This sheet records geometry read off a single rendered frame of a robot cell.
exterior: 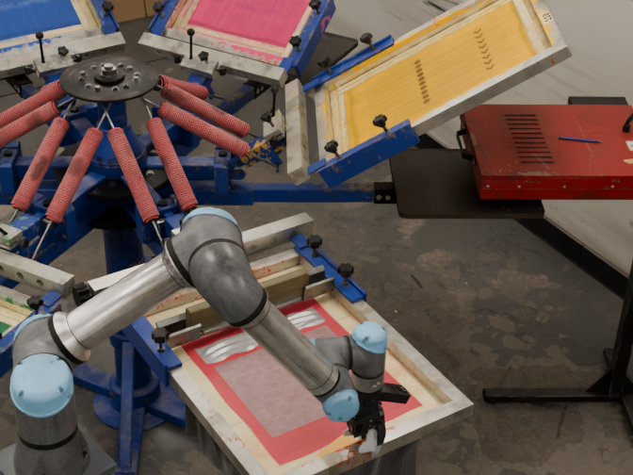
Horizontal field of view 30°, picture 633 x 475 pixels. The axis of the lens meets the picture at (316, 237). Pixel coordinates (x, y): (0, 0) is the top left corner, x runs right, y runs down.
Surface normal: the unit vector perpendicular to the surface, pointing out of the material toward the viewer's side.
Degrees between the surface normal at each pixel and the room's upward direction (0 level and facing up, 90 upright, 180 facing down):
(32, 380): 7
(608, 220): 90
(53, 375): 7
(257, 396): 0
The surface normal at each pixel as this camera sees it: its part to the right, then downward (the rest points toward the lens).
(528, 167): 0.03, -0.83
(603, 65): -0.85, 0.28
